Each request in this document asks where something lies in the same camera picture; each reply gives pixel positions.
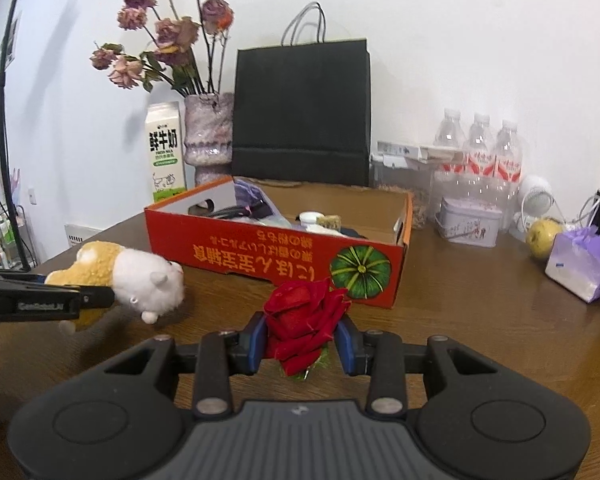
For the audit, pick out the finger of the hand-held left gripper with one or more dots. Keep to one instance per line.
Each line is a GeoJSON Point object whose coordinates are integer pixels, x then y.
{"type": "Point", "coordinates": [97, 297]}
{"type": "Point", "coordinates": [10, 280]}

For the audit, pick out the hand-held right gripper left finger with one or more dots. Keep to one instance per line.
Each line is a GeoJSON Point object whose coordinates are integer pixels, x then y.
{"type": "Point", "coordinates": [255, 342]}

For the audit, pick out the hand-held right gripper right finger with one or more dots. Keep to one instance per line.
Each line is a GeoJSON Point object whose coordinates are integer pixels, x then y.
{"type": "Point", "coordinates": [347, 342]}

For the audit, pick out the red rose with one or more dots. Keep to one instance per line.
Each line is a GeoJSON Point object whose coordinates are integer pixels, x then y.
{"type": "Point", "coordinates": [302, 320]}

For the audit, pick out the tan and white plush toy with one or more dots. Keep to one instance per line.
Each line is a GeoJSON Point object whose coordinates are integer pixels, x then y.
{"type": "Point", "coordinates": [145, 280]}

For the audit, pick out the red cardboard box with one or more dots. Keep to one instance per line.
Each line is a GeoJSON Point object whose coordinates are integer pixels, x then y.
{"type": "Point", "coordinates": [260, 255]}

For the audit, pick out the navy zip case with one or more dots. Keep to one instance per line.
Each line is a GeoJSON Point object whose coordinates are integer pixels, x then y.
{"type": "Point", "coordinates": [352, 233]}

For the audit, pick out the small yellow cube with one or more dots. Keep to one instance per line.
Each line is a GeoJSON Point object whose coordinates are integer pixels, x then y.
{"type": "Point", "coordinates": [331, 221]}

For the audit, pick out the white sock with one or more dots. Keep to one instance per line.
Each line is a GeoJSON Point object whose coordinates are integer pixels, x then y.
{"type": "Point", "coordinates": [310, 218]}

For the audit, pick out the purple fabric pouch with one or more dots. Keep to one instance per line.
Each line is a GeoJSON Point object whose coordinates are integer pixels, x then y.
{"type": "Point", "coordinates": [247, 192]}

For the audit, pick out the white milk carton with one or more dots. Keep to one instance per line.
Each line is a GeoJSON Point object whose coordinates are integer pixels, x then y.
{"type": "Point", "coordinates": [166, 155]}

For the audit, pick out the pale printed tin box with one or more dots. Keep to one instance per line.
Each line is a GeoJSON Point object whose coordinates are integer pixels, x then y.
{"type": "Point", "coordinates": [467, 222]}

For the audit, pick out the black light stand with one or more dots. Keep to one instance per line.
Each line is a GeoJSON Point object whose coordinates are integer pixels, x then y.
{"type": "Point", "coordinates": [2, 110]}

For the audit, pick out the clear seed container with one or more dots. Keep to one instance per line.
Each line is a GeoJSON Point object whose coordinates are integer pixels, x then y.
{"type": "Point", "coordinates": [400, 180]}

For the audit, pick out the mottled pink vase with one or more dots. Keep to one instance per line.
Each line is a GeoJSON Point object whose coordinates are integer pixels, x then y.
{"type": "Point", "coordinates": [207, 130]}

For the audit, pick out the flat white carton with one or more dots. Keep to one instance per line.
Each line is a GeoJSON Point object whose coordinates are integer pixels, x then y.
{"type": "Point", "coordinates": [415, 151]}

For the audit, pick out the yellow pear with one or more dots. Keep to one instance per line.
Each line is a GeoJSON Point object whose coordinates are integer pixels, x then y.
{"type": "Point", "coordinates": [544, 237]}

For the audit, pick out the black paper bag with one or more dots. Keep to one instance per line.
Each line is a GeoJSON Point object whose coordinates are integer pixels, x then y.
{"type": "Point", "coordinates": [300, 115]}

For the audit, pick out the small white fan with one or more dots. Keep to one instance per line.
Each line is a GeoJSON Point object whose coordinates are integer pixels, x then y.
{"type": "Point", "coordinates": [535, 200]}

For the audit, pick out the purple tissue pack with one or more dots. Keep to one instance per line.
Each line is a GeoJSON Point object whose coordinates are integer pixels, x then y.
{"type": "Point", "coordinates": [580, 265]}

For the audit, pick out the dried pink rose bouquet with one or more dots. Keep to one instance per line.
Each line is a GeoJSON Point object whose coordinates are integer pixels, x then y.
{"type": "Point", "coordinates": [170, 35]}

